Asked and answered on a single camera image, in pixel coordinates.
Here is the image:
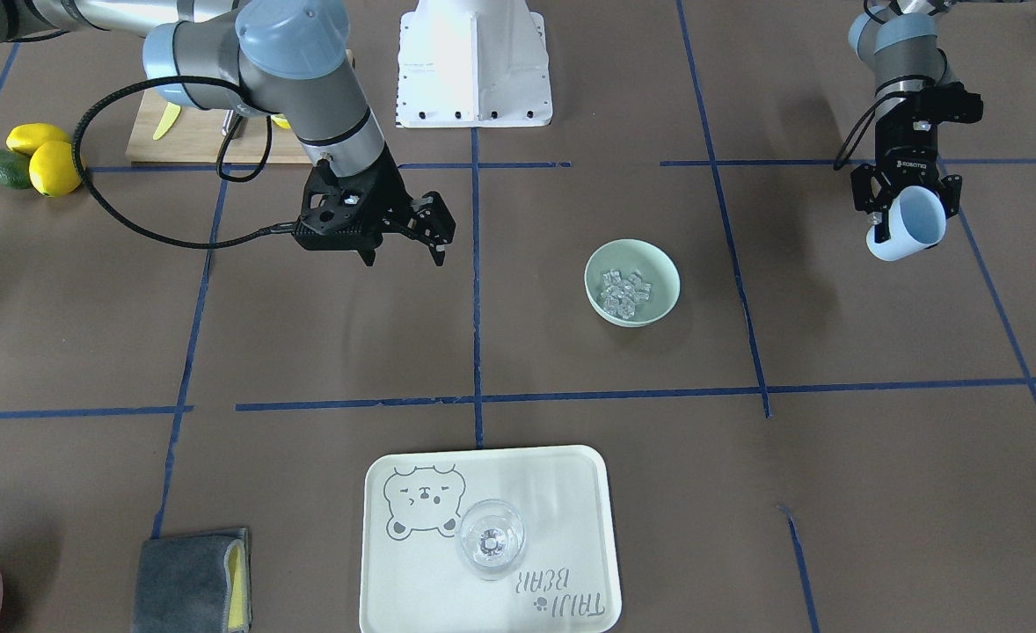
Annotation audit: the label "cream bear tray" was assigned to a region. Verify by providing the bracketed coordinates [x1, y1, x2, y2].
[359, 445, 623, 632]

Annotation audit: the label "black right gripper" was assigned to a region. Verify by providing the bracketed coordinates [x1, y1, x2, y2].
[294, 147, 456, 267]

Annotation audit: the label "clear stemmed glass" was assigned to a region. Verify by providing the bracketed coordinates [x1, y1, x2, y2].
[456, 499, 527, 581]

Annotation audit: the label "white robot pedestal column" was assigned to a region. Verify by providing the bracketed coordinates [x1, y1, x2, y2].
[395, 1, 554, 130]

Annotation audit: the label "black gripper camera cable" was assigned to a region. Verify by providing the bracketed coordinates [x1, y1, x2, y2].
[71, 76, 301, 251]

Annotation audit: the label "green lime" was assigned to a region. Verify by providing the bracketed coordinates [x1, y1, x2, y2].
[0, 149, 34, 191]

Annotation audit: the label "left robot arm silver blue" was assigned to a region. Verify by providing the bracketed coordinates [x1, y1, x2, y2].
[833, 1, 984, 263]

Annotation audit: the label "yellow lemon back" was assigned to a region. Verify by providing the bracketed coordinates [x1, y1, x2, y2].
[29, 140, 81, 198]

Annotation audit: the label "light blue cup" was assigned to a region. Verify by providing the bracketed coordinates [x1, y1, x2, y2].
[866, 186, 947, 263]

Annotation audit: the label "yellow plastic knife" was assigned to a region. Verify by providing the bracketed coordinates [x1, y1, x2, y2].
[151, 103, 181, 141]

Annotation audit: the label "grey folded cloth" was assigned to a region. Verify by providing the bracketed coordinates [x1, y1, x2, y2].
[131, 527, 252, 632]

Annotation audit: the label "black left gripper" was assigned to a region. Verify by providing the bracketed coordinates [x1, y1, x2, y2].
[850, 84, 984, 244]

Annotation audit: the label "ice cubes in green bowl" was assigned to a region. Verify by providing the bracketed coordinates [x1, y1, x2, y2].
[597, 269, 653, 320]

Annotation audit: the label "mint green bowl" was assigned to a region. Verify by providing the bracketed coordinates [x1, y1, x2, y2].
[583, 239, 682, 328]

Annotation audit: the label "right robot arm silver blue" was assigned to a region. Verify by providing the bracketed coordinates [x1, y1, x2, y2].
[0, 1, 456, 266]

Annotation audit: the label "wooden cutting board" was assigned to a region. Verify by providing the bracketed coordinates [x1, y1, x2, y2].
[125, 53, 356, 166]

